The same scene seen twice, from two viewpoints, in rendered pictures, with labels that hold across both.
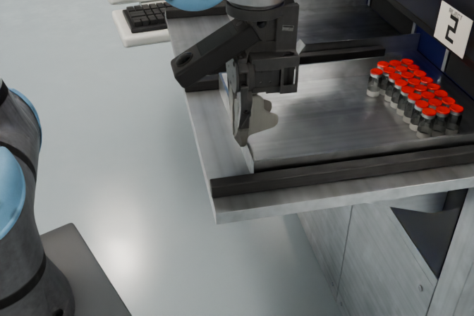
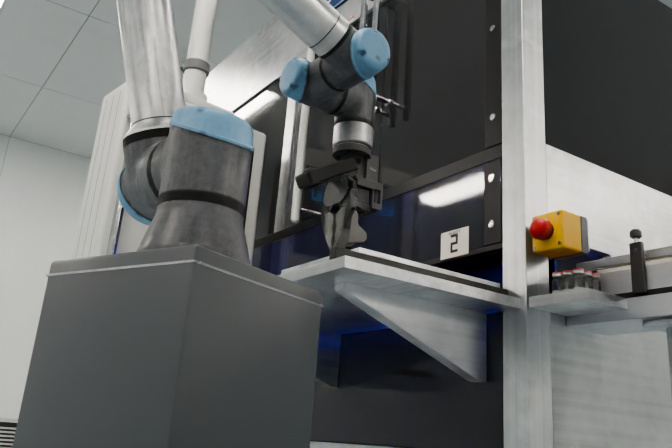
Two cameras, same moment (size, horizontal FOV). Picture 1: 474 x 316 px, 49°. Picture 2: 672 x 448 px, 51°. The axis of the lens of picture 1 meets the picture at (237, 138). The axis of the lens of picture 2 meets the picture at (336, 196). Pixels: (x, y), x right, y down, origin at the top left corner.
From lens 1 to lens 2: 1.00 m
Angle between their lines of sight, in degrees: 58
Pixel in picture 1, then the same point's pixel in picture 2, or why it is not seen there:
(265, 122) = (358, 234)
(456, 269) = (516, 415)
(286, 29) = (372, 169)
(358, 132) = not seen: hidden behind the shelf
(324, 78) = not seen: hidden behind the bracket
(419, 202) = (468, 361)
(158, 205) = not seen: outside the picture
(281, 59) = (372, 181)
